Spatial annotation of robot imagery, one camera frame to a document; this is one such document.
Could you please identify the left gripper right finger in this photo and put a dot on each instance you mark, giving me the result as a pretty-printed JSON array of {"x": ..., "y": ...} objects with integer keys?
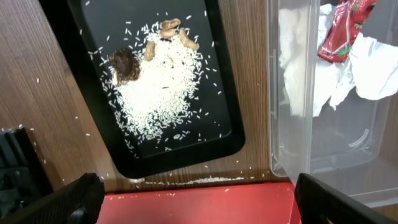
[{"x": 319, "y": 203}]

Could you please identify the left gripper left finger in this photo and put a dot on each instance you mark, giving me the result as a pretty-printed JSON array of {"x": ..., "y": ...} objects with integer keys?
[{"x": 77, "y": 202}]

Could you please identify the rice and food scraps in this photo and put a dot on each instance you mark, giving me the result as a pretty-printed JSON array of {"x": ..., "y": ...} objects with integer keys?
[{"x": 161, "y": 78}]

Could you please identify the white napkin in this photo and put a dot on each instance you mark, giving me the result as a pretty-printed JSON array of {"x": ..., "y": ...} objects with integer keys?
[{"x": 370, "y": 69}]

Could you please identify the red candy wrapper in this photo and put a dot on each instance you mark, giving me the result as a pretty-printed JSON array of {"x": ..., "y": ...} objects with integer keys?
[{"x": 349, "y": 19}]

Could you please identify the clear plastic waste bin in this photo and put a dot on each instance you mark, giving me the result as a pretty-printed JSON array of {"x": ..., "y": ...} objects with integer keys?
[{"x": 352, "y": 147}]

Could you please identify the red serving tray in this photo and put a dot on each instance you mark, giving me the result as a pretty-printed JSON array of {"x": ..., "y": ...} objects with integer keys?
[{"x": 255, "y": 203}]

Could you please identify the black plastic tray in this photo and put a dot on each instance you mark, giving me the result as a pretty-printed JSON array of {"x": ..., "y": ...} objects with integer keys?
[{"x": 67, "y": 18}]

